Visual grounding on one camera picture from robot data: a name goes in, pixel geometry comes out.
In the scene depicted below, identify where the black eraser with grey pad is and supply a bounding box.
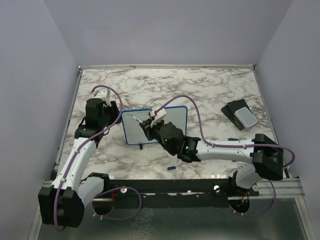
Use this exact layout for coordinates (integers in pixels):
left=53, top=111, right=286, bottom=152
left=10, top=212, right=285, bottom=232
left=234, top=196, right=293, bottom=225
left=221, top=99, right=258, bottom=131

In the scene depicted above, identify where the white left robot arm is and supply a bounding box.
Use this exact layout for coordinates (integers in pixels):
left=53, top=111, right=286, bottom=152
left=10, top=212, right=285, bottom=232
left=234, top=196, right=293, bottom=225
left=38, top=97, right=123, bottom=232

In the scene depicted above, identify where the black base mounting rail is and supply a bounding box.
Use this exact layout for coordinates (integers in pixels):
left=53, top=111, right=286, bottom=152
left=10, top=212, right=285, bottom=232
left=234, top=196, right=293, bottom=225
left=82, top=172, right=259, bottom=209

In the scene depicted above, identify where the blue framed small whiteboard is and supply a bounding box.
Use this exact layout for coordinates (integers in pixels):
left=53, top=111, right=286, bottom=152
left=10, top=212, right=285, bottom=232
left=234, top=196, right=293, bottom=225
left=121, top=105, right=188, bottom=146

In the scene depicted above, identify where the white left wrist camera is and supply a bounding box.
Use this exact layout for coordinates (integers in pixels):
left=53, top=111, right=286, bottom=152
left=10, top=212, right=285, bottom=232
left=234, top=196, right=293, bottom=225
left=92, top=88, right=111, bottom=105

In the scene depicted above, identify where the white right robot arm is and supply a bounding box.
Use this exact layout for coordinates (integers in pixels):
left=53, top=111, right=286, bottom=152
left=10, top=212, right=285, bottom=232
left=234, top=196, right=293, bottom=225
left=139, top=119, right=284, bottom=196

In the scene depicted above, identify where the blue marker cap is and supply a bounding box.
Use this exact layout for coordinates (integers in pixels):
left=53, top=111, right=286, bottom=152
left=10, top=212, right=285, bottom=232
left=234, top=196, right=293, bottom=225
left=167, top=166, right=176, bottom=171

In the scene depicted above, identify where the white whiteboard marker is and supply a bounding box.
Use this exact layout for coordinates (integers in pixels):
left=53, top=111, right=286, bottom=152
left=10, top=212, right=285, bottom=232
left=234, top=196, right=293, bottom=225
left=131, top=115, right=143, bottom=124

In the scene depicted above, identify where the aluminium table edge frame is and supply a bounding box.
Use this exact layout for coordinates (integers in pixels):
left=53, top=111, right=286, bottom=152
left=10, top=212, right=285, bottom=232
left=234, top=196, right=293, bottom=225
left=29, top=65, right=316, bottom=240

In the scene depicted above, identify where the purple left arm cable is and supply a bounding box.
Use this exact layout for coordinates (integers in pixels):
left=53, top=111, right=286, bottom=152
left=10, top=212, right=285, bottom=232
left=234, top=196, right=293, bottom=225
left=53, top=85, right=142, bottom=233

